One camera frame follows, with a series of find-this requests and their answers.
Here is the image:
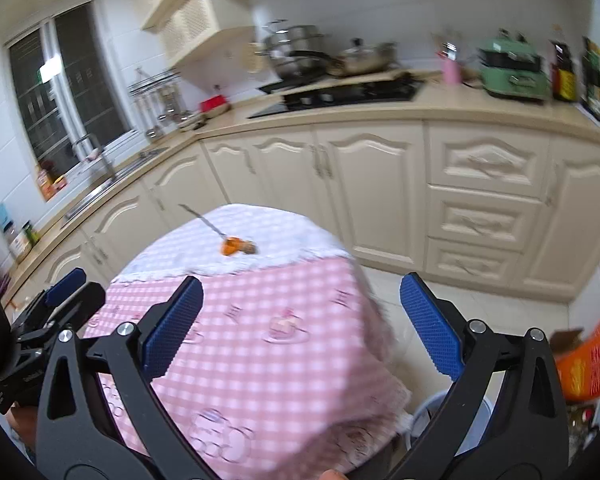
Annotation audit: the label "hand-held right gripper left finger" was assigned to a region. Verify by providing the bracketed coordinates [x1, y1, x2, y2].
[36, 276, 217, 480]

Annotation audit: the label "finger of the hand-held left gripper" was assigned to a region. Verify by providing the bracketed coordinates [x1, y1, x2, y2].
[10, 267, 87, 334]
[17, 282, 107, 350]

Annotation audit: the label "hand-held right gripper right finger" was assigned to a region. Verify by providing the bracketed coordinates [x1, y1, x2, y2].
[380, 271, 567, 480]

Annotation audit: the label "white trash bin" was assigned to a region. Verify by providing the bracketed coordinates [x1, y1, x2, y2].
[410, 392, 493, 461]

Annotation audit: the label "thin black stick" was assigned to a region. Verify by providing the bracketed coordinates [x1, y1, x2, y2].
[179, 204, 228, 238]

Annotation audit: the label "person's left hand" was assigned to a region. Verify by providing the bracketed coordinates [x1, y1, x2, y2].
[7, 404, 38, 463]

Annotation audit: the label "glass jar white lid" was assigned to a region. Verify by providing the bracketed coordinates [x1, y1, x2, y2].
[7, 222, 33, 263]

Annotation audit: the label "small cream drawer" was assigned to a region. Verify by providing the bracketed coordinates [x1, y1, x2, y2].
[425, 237, 523, 288]

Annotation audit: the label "pink checkered tablecloth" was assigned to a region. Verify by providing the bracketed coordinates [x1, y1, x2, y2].
[82, 255, 413, 473]

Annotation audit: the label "orange seasoning packet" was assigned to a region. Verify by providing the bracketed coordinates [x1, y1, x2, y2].
[35, 162, 56, 203]

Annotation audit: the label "steel sink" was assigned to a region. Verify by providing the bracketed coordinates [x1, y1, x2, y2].
[60, 146, 171, 223]

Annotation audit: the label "medium cream drawer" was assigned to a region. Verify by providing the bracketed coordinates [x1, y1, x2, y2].
[427, 185, 543, 256]

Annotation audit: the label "steel faucet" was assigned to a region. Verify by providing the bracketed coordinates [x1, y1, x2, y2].
[72, 134, 118, 183]

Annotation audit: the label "white checkered tablecloth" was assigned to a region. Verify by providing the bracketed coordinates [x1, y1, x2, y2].
[115, 203, 348, 283]

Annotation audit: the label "cream base cabinets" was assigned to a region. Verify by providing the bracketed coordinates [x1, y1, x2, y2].
[10, 120, 600, 306]

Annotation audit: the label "orange cardboard box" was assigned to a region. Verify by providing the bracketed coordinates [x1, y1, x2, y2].
[550, 297, 600, 403]

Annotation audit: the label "steel ladle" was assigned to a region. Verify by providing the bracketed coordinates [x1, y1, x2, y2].
[137, 95, 162, 140]

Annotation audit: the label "large cream drawer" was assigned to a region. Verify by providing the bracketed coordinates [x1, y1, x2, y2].
[427, 122, 551, 198]

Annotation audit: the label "steel slotted spatula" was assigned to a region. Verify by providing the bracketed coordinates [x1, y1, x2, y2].
[152, 92, 175, 127]

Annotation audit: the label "kitchen window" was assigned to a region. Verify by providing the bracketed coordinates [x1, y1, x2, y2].
[5, 2, 136, 173]

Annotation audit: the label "steel skimmer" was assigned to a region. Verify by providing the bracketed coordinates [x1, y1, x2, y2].
[175, 87, 192, 123]

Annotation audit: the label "black gas stove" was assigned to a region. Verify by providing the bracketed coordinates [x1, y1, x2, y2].
[247, 80, 426, 120]

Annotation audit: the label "wooden board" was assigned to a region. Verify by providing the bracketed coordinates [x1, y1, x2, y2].
[325, 71, 431, 86]

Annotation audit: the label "pink utensil holder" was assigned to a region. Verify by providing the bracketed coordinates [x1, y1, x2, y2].
[442, 57, 463, 86]

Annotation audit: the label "green electric cooker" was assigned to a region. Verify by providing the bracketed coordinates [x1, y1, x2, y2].
[477, 30, 551, 103]

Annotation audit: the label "black induction cooker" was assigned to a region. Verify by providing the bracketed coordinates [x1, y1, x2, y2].
[257, 76, 331, 95]

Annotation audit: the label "steel frying pan with lid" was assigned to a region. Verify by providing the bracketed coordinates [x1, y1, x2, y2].
[290, 37, 398, 76]

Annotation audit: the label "yellow round colander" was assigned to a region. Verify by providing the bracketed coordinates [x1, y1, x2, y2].
[245, 42, 266, 73]

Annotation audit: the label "bunch of chopsticks and spoons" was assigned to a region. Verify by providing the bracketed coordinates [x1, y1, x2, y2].
[432, 30, 463, 61]

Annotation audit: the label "dark sauce bottle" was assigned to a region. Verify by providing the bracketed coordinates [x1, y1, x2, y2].
[550, 27, 580, 103]

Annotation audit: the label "steel steamer pot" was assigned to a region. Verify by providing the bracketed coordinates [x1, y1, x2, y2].
[262, 22, 331, 81]

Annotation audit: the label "wall utensil rack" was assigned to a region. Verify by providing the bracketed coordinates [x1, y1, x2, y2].
[127, 67, 181, 96]

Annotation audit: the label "cream lattice wall cabinet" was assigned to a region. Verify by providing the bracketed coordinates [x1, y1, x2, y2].
[157, 0, 258, 68]

